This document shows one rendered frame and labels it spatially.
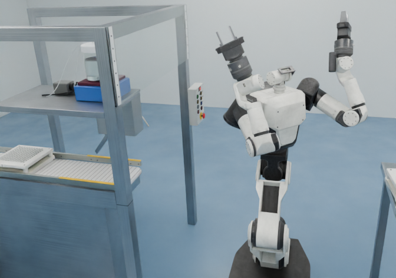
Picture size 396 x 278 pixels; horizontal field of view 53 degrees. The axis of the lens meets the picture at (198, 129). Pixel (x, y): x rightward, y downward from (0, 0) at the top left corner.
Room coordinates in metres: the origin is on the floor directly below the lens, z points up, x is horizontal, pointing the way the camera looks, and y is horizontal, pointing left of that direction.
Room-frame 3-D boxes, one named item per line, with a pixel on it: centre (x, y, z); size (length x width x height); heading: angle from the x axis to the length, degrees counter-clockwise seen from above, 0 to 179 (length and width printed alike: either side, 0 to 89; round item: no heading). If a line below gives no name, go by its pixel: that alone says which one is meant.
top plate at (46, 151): (2.09, 1.01, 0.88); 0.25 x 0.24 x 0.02; 162
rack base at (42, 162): (2.09, 1.01, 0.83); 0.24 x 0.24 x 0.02; 72
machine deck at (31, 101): (1.96, 0.65, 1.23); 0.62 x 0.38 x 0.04; 72
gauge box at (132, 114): (2.03, 0.42, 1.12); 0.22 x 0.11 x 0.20; 72
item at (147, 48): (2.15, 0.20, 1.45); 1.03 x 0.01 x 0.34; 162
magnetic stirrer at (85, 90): (1.95, 0.46, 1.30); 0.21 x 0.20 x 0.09; 162
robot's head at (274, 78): (1.90, -0.41, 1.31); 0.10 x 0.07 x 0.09; 120
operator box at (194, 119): (2.66, 0.00, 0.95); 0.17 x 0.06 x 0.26; 162
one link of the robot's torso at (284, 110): (1.95, -0.38, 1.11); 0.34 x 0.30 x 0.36; 120
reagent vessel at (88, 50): (1.94, 0.47, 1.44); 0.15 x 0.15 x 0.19
